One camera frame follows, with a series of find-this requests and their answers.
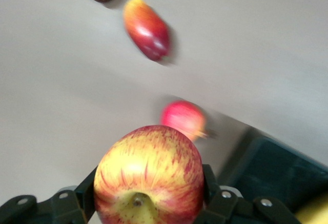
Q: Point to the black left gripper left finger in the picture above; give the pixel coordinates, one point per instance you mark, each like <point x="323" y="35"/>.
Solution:
<point x="64" y="206"/>

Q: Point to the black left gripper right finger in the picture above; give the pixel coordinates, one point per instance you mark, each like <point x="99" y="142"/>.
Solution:
<point x="230" y="208"/>

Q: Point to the yellow banana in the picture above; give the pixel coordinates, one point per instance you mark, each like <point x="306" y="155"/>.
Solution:
<point x="316" y="215"/>

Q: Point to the red yellow striped apple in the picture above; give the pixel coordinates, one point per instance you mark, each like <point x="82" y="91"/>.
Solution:
<point x="148" y="170"/>

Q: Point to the black rectangular plastic box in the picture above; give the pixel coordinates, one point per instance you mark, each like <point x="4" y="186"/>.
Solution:
<point x="282" y="165"/>

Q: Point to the pink red pomegranate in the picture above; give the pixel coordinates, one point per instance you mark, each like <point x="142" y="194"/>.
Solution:
<point x="182" y="116"/>

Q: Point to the brown table cover cloth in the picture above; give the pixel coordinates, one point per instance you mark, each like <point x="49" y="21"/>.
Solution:
<point x="51" y="80"/>

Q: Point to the red orange mango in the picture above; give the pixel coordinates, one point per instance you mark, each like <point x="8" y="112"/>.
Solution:
<point x="146" y="26"/>

